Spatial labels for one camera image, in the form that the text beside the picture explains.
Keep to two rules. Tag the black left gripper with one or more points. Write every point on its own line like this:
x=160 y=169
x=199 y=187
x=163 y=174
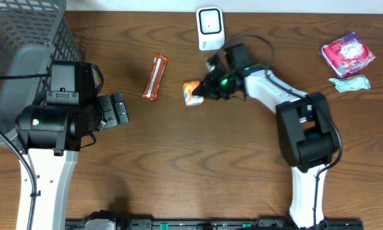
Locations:
x=115 y=108

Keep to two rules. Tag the white barcode scanner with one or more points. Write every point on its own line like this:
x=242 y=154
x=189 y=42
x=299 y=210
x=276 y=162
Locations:
x=210 y=28

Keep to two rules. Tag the orange tissue pack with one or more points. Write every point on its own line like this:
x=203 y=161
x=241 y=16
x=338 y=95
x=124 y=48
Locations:
x=189 y=98

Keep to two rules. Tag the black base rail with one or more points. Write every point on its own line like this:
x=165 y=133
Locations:
x=109 y=220

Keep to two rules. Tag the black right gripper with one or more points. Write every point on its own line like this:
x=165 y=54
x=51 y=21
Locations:
x=207 y=86

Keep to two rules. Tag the red brown snack bar wrapper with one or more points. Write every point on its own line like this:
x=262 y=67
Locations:
x=159 y=64

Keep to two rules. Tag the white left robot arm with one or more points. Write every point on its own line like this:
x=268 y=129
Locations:
x=50 y=131

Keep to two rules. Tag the purple red sanitary pad pack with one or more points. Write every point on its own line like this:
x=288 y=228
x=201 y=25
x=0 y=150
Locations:
x=347 y=55

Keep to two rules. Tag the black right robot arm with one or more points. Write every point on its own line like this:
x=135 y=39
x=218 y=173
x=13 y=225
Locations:
x=307 y=135

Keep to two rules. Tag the teal green wipes packet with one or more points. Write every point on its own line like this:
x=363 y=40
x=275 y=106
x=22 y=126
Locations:
x=351 y=83

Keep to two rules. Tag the grey plastic mesh basket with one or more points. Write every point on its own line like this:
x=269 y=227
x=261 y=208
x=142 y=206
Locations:
x=33 y=34

